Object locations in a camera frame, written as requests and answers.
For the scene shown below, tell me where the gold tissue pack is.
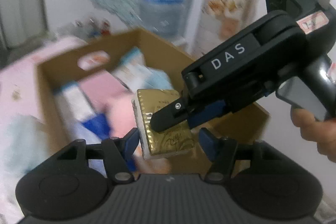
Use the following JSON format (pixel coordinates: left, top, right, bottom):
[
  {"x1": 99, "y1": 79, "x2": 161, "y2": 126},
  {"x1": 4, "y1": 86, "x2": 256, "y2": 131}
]
[{"x1": 132, "y1": 89, "x2": 195, "y2": 160}]

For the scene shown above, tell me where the right hand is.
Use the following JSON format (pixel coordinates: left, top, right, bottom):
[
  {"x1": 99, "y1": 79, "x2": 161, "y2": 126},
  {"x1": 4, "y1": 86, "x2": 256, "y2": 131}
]
[{"x1": 290, "y1": 107, "x2": 336, "y2": 162}]

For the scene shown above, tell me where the food picture poster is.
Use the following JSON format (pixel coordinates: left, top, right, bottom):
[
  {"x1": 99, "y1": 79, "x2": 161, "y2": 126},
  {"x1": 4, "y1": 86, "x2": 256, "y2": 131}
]
[{"x1": 193, "y1": 0, "x2": 258, "y2": 58}]

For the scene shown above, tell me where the brown cardboard box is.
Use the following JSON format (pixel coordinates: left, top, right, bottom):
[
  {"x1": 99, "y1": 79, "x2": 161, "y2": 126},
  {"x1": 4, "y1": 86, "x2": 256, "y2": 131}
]
[{"x1": 36, "y1": 27, "x2": 271, "y2": 175}]

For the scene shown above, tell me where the pink plush toy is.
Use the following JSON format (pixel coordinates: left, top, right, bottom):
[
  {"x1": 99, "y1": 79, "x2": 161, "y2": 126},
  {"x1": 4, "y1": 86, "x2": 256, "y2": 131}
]
[{"x1": 106, "y1": 92, "x2": 137, "y2": 138}]

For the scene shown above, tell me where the white blue plastic bag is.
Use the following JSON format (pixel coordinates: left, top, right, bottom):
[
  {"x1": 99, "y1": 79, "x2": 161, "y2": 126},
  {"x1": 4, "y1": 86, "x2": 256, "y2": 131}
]
[{"x1": 0, "y1": 113, "x2": 61, "y2": 204}]

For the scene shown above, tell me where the white blue paper pack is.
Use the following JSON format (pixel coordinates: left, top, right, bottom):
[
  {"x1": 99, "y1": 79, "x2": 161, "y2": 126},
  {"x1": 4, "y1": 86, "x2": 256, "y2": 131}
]
[{"x1": 111, "y1": 47, "x2": 159, "y2": 93}]

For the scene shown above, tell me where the pink folded cloth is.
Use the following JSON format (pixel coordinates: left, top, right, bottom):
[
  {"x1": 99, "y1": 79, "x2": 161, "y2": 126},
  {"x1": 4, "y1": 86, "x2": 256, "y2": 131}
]
[{"x1": 78, "y1": 71, "x2": 126, "y2": 112}]

